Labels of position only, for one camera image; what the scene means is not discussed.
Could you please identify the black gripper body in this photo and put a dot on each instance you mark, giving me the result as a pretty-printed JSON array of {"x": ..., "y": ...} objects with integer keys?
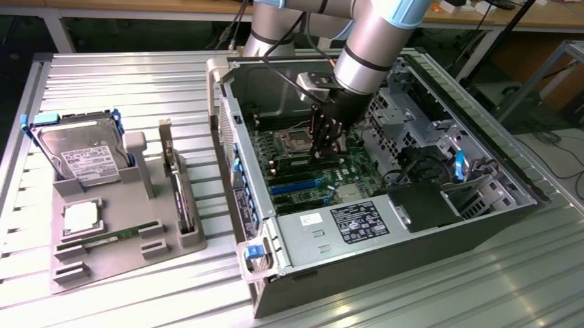
[{"x": 349, "y": 106}]

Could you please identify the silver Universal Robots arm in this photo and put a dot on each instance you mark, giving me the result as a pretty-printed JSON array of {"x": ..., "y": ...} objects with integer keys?
[{"x": 365, "y": 44}]

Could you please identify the green RAM stick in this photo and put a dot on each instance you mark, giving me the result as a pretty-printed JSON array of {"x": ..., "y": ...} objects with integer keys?
[
  {"x": 118, "y": 233},
  {"x": 297, "y": 162}
]

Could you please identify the CPU socket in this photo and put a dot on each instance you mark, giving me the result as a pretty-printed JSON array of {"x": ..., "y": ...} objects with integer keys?
[{"x": 297, "y": 138}]

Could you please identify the green motherboard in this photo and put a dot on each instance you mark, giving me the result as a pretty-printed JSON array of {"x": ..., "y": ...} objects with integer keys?
[{"x": 320, "y": 191}]

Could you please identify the blue expansion slot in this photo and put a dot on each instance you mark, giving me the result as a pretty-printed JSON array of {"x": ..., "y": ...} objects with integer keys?
[{"x": 292, "y": 187}]

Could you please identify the black disk bay cover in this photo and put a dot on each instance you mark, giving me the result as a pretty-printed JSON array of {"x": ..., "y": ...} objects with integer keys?
[{"x": 424, "y": 205}]

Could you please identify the silver power supply unit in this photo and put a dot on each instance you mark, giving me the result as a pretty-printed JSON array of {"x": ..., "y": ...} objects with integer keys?
[{"x": 310, "y": 246}]

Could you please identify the graphics card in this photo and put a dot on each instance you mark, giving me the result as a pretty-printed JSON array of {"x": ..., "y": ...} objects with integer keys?
[{"x": 175, "y": 171}]

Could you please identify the black box under desk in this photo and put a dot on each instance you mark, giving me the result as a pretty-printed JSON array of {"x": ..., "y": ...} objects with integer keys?
[{"x": 507, "y": 102}]

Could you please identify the blue case latch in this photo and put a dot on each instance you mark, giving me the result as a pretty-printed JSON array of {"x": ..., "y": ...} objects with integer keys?
[{"x": 254, "y": 252}]

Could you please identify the white boxes on desk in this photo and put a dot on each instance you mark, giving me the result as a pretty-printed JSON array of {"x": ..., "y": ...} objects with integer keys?
[{"x": 465, "y": 6}]

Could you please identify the open black PC case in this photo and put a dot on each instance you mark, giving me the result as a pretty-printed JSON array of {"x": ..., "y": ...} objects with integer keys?
[{"x": 365, "y": 283}]

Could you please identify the wooden desk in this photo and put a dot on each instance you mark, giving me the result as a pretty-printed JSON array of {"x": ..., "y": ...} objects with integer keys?
[{"x": 539, "y": 15}]

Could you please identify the silver hard disk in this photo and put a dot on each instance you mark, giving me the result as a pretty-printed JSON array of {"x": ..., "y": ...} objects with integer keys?
[{"x": 82, "y": 153}]

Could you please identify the grey parts rack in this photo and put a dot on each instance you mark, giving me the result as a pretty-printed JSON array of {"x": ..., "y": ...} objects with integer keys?
[{"x": 123, "y": 239}]

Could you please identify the silver CPU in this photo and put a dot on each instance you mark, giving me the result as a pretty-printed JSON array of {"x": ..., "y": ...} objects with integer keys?
[{"x": 82, "y": 218}]

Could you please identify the blue disk caddy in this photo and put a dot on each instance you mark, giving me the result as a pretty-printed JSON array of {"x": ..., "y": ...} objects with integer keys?
[{"x": 46, "y": 119}]

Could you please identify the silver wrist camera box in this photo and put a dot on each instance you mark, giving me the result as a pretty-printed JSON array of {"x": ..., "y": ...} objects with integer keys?
[{"x": 314, "y": 83}]

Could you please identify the aluminium profile frame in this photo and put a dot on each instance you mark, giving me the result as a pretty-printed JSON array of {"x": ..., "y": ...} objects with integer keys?
[{"x": 547, "y": 68}]

